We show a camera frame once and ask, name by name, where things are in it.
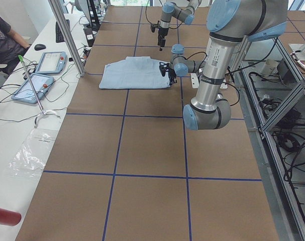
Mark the black computer mouse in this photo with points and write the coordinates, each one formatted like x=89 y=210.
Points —
x=39 y=47

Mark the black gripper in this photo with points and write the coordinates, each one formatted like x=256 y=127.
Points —
x=163 y=32
x=171 y=73

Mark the red cylinder bottle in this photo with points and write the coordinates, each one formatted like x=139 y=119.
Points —
x=9 y=218

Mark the seated person dark shirt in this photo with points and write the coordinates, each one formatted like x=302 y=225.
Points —
x=12 y=45

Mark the aluminium frame post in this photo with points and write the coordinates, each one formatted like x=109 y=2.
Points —
x=60 y=18

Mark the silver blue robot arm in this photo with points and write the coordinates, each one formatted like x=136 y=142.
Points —
x=228 y=22
x=171 y=10

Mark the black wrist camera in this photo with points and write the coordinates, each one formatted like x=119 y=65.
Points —
x=153 y=27
x=164 y=68

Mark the upper blue teach pendant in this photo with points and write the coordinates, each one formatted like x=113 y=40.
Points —
x=51 y=63

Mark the black keyboard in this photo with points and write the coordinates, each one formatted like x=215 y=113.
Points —
x=59 y=38

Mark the light blue button-up shirt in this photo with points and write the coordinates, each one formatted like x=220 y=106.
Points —
x=134 y=73

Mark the reacher grabber stick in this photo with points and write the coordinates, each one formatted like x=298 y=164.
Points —
x=43 y=111

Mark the clear plastic bag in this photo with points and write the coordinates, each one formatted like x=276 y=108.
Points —
x=31 y=158

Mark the white camera mast pedestal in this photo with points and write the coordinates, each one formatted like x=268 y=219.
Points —
x=195 y=82

